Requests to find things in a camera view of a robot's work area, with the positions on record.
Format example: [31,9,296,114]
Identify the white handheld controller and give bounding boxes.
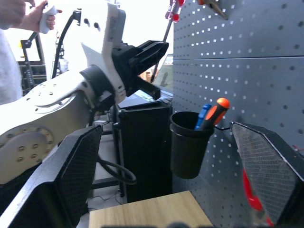
[38,4,58,34]

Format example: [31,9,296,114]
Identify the red-handled scissors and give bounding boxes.
[241,168,274,228]

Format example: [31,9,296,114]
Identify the black cup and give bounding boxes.
[169,111,216,180]

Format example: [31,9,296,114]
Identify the black cabinet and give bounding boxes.
[112,101,174,204]

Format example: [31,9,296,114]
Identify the person's bare hand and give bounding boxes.
[20,0,63,33]

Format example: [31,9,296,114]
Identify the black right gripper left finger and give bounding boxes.
[0,124,104,228]

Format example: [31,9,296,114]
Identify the black metal shelf frame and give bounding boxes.
[18,32,48,97]

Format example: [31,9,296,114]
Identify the person in grey shirt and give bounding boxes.
[0,0,27,105]

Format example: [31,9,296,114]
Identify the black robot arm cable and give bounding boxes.
[51,10,83,79]

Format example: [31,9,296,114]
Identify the black wire cup holder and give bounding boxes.
[169,121,232,140]

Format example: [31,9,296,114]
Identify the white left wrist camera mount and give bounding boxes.
[71,0,127,98]

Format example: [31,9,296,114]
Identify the black looped cable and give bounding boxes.
[95,155,138,186]

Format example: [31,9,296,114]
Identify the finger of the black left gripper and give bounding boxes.
[135,77,162,101]
[129,39,170,73]

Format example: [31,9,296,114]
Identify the grey metal pegboard panel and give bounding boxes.
[172,0,304,228]

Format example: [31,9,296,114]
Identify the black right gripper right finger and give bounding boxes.
[230,121,304,228]

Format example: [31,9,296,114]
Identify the orange and black screwdriver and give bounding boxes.
[199,97,231,131]

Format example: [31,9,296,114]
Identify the blue-handled tool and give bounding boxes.
[194,103,212,131]

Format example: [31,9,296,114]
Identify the red clear-handled screwdriver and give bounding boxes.
[150,0,186,83]

